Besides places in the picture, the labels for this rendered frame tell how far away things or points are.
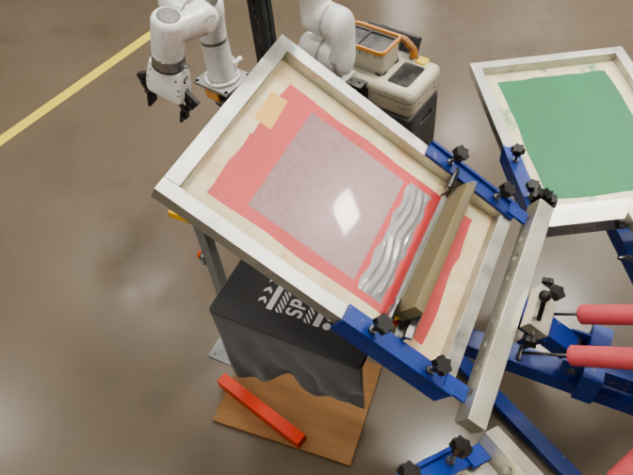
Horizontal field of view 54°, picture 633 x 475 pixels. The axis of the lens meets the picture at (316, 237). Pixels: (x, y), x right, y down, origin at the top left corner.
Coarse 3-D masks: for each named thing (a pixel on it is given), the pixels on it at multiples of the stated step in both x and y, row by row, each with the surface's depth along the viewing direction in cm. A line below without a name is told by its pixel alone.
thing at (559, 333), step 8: (520, 320) 153; (552, 320) 155; (520, 328) 155; (552, 328) 154; (560, 328) 155; (568, 328) 156; (552, 336) 153; (560, 336) 154; (568, 336) 155; (576, 336) 156; (544, 344) 156; (552, 344) 154; (560, 344) 153; (568, 344) 154; (576, 344) 155; (560, 352) 156
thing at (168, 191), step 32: (256, 64) 154; (320, 64) 162; (352, 96) 163; (224, 128) 142; (384, 128) 165; (192, 160) 135; (416, 160) 168; (160, 192) 129; (192, 224) 133; (224, 224) 133; (256, 256) 133; (480, 256) 163; (288, 288) 136; (320, 288) 137; (480, 288) 156; (448, 352) 144
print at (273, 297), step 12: (264, 288) 185; (276, 288) 185; (264, 300) 183; (276, 300) 182; (288, 300) 182; (288, 312) 179; (300, 312) 179; (312, 312) 179; (312, 324) 176; (324, 324) 176
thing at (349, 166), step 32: (288, 96) 158; (256, 128) 150; (288, 128) 154; (320, 128) 159; (320, 160) 155; (352, 160) 159; (384, 160) 164; (352, 192) 155; (384, 192) 160; (384, 224) 156; (448, 256) 160
